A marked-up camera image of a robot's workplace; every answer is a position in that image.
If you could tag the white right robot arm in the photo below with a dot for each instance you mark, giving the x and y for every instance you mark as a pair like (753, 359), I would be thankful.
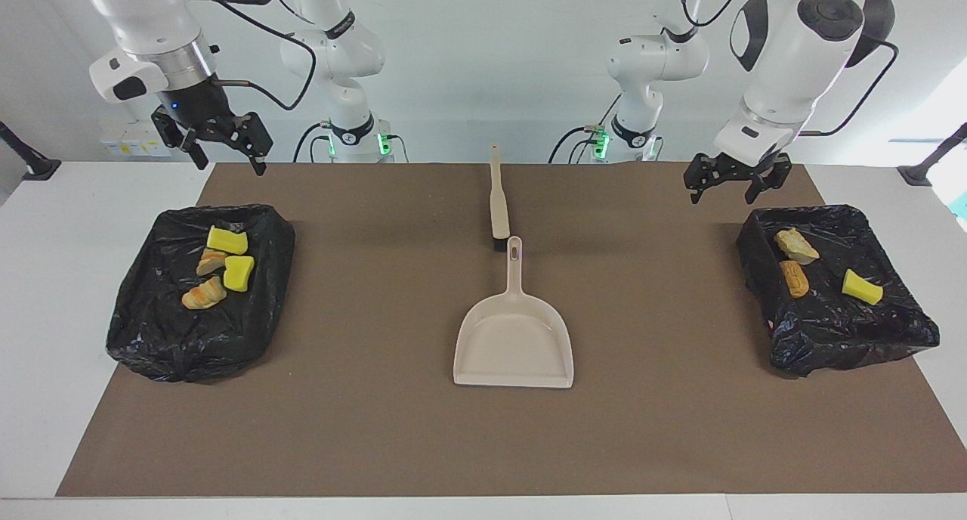
(151, 29)

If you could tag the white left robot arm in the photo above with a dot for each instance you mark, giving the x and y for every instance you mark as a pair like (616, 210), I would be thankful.
(793, 51)

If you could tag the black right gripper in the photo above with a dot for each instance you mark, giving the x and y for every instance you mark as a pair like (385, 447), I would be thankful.
(198, 108)

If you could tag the small yellow sponge wedge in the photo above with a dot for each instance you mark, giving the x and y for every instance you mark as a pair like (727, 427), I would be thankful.
(861, 287)

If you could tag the brown table mat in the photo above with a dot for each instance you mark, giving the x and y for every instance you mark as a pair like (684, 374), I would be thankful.
(483, 444)

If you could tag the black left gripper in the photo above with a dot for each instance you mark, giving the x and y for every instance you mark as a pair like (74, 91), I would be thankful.
(744, 168)

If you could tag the black bag-lined bin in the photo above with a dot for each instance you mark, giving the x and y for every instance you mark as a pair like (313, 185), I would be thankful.
(831, 331)
(166, 331)

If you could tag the brown bread nugget toy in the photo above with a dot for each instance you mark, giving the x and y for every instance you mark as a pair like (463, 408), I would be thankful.
(794, 278)

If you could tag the striped orange croissant toy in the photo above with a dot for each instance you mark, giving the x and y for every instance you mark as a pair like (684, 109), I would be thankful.
(204, 295)
(795, 246)
(211, 262)

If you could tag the beige plastic dustpan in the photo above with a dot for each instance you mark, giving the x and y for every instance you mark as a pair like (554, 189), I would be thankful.
(514, 338)

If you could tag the yellow sponge piece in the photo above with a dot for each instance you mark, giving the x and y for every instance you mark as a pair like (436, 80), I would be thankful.
(239, 273)
(227, 240)

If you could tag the white wall outlet box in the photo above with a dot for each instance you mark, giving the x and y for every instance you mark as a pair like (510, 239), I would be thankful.
(125, 142)

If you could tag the beige hand brush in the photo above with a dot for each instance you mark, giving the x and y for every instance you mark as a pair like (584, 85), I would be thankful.
(498, 202)

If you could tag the black camera stand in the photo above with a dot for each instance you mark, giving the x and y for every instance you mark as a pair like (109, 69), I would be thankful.
(918, 174)
(38, 168)

